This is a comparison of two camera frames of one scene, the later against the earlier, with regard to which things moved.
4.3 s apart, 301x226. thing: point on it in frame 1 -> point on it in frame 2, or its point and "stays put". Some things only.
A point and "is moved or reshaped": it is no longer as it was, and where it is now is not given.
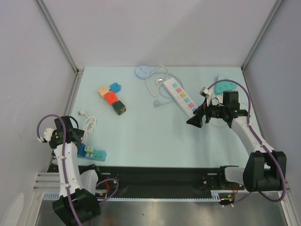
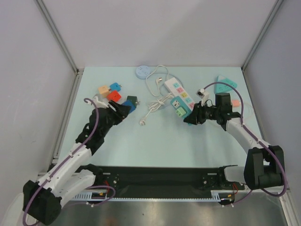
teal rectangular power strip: (99, 155) -> (177, 102)
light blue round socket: (142, 72) stays put
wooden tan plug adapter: (102, 91) stays put
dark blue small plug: (81, 150) is moved or reshaped
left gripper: (80, 134) -> (122, 111)
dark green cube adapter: (119, 108) is moved or reshaped
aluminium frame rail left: (53, 26) stays put
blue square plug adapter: (115, 87) stays put
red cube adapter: (111, 97) is moved or reshaped
